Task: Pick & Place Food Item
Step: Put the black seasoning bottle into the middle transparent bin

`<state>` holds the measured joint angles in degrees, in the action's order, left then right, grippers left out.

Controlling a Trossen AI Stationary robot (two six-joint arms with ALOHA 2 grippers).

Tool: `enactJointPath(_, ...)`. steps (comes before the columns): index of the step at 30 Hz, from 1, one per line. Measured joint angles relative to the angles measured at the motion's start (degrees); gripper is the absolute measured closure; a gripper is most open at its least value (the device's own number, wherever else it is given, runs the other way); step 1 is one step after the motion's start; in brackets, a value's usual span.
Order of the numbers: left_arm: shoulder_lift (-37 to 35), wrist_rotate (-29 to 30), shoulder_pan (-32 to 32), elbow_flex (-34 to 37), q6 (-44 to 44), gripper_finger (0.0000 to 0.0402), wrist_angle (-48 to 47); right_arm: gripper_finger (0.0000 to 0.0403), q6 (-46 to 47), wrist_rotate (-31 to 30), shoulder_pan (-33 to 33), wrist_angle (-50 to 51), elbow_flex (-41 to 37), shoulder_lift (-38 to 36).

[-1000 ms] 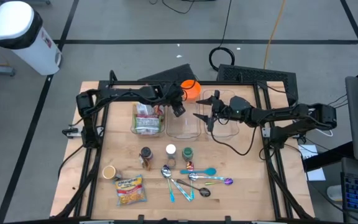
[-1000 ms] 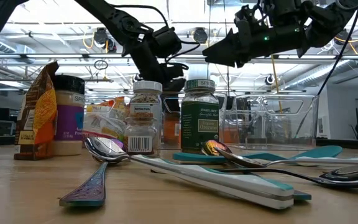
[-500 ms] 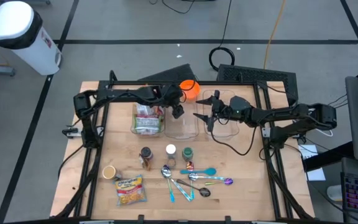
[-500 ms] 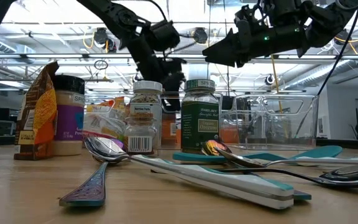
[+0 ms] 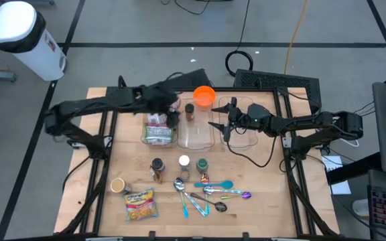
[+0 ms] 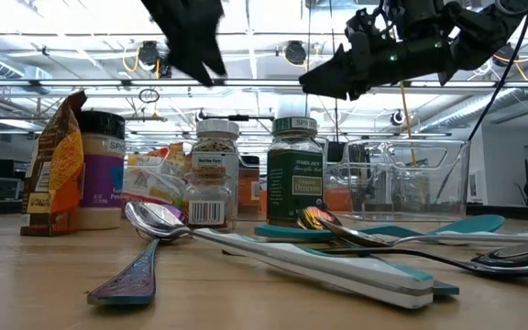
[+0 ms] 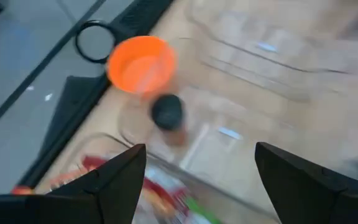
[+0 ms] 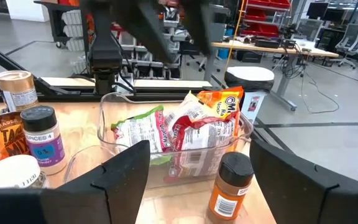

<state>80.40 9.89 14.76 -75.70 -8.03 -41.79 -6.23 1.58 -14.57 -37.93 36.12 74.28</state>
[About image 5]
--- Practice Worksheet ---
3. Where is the brown seasoning sachet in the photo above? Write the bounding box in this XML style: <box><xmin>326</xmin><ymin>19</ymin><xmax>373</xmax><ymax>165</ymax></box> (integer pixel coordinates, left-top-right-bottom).
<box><xmin>151</xmin><ymin>166</ymin><xmax>166</xmax><ymax>184</ymax></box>

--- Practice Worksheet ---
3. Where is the orange plastic bowl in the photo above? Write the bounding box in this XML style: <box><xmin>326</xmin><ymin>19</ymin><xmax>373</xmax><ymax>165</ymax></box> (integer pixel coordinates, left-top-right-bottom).
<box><xmin>192</xmin><ymin>85</ymin><xmax>217</xmax><ymax>108</ymax></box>

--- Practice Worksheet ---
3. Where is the teal plastic spoon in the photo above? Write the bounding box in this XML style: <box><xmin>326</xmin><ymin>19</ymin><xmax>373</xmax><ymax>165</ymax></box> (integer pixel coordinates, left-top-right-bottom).
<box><xmin>194</xmin><ymin>180</ymin><xmax>235</xmax><ymax>189</ymax></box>

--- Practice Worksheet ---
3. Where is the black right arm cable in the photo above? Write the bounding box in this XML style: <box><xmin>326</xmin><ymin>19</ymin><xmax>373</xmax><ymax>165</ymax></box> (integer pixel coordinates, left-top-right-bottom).
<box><xmin>225</xmin><ymin>132</ymin><xmax>279</xmax><ymax>168</ymax></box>

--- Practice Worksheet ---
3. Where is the red Maruchan ramen packet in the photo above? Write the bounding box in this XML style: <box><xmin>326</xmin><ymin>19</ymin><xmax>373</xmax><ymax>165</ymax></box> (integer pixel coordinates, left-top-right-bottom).
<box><xmin>147</xmin><ymin>112</ymin><xmax>168</xmax><ymax>127</ymax></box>

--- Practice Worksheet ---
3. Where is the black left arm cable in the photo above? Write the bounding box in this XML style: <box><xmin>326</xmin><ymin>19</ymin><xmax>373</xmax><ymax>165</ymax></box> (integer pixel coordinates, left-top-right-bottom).
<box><xmin>62</xmin><ymin>155</ymin><xmax>92</xmax><ymax>193</ymax></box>

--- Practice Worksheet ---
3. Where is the white paper sheet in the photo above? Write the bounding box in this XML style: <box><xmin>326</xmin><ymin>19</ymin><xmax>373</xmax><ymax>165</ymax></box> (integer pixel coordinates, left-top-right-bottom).
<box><xmin>322</xmin><ymin>155</ymin><xmax>340</xmax><ymax>174</ymax></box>
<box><xmin>330</xmin><ymin>179</ymin><xmax>352</xmax><ymax>195</ymax></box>

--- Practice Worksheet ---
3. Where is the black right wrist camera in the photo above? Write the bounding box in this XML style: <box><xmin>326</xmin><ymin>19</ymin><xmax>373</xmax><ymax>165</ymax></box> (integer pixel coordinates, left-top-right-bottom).
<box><xmin>245</xmin><ymin>102</ymin><xmax>271</xmax><ymax>129</ymax></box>

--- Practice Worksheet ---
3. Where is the black table frame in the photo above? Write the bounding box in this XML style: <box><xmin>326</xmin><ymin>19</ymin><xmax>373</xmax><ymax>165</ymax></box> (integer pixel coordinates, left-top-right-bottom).
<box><xmin>55</xmin><ymin>75</ymin><xmax>340</xmax><ymax>239</ymax></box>

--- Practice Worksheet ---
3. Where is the white trash can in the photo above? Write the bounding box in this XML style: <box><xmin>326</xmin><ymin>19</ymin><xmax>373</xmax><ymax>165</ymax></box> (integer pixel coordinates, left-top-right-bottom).
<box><xmin>0</xmin><ymin>0</ymin><xmax>68</xmax><ymax>82</ymax></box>

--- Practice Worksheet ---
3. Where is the iridescent spoon patterned blue handle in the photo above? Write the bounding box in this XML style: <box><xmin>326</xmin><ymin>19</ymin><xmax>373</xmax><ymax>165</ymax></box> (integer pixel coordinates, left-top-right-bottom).
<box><xmin>200</xmin><ymin>173</ymin><xmax>210</xmax><ymax>216</ymax></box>
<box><xmin>176</xmin><ymin>182</ymin><xmax>190</xmax><ymax>219</ymax></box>

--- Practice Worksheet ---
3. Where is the black hanging cable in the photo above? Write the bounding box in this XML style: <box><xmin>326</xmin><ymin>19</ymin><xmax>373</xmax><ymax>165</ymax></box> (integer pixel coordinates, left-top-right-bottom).
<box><xmin>224</xmin><ymin>0</ymin><xmax>255</xmax><ymax>78</ymax></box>

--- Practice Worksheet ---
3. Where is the black floor cable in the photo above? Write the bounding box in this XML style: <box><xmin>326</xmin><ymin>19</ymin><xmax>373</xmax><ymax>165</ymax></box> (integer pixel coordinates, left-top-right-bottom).
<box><xmin>160</xmin><ymin>0</ymin><xmax>203</xmax><ymax>16</ymax></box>

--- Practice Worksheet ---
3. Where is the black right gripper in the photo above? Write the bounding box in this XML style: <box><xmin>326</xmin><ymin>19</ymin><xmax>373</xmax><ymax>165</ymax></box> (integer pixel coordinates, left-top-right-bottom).
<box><xmin>208</xmin><ymin>96</ymin><xmax>247</xmax><ymax>142</ymax></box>

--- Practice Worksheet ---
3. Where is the yellow Maruchan ramen packet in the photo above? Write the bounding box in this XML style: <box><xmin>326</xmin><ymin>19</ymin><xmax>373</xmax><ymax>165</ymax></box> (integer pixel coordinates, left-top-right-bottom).
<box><xmin>123</xmin><ymin>187</ymin><xmax>159</xmax><ymax>222</ymax></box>

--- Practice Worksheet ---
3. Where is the tan lid jar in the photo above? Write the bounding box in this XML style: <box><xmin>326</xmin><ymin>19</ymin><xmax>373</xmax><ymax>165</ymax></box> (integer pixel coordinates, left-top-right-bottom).
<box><xmin>110</xmin><ymin>177</ymin><xmax>132</xmax><ymax>194</ymax></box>

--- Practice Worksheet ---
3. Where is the white lid spice jar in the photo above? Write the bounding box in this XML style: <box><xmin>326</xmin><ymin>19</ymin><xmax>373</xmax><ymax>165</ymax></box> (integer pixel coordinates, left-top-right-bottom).
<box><xmin>178</xmin><ymin>155</ymin><xmax>191</xmax><ymax>170</ymax></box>

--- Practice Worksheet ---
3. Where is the black desk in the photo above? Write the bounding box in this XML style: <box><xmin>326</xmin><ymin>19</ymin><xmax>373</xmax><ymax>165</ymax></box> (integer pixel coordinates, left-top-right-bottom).
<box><xmin>326</xmin><ymin>152</ymin><xmax>386</xmax><ymax>241</ymax></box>

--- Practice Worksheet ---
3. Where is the yellow hanging cable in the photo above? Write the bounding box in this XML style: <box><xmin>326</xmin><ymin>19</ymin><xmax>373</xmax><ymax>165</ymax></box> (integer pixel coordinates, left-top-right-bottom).
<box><xmin>283</xmin><ymin>0</ymin><xmax>310</xmax><ymax>75</ymax></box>

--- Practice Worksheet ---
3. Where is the clear plastic bin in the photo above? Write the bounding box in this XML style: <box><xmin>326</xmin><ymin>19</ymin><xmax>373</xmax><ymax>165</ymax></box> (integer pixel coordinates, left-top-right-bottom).
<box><xmin>217</xmin><ymin>96</ymin><xmax>259</xmax><ymax>149</ymax></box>
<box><xmin>141</xmin><ymin>112</ymin><xmax>180</xmax><ymax>147</ymax></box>
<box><xmin>177</xmin><ymin>98</ymin><xmax>216</xmax><ymax>151</ymax></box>

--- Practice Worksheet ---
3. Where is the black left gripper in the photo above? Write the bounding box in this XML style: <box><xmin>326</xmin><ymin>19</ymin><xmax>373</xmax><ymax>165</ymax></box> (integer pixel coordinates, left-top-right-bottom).
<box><xmin>143</xmin><ymin>83</ymin><xmax>182</xmax><ymax>129</ymax></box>

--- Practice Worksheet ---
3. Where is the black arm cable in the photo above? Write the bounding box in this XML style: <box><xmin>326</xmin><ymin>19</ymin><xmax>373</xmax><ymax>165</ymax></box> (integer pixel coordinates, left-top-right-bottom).
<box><xmin>62</xmin><ymin>155</ymin><xmax>92</xmax><ymax>193</ymax></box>
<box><xmin>225</xmin><ymin>132</ymin><xmax>279</xmax><ymax>168</ymax></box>

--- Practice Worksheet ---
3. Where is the green oregano jar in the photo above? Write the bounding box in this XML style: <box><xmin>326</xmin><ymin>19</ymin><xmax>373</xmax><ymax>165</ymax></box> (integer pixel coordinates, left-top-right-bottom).
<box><xmin>196</xmin><ymin>158</ymin><xmax>209</xmax><ymax>174</ymax></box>

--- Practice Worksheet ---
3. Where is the white computer mouse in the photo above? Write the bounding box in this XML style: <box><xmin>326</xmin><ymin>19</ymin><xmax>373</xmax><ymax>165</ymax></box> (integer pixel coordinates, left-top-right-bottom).
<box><xmin>352</xmin><ymin>198</ymin><xmax>371</xmax><ymax>218</ymax></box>

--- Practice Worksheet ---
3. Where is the black angled panel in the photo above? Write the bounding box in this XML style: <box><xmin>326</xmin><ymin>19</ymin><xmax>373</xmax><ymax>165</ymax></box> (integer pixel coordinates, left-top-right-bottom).
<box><xmin>148</xmin><ymin>68</ymin><xmax>211</xmax><ymax>90</ymax></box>

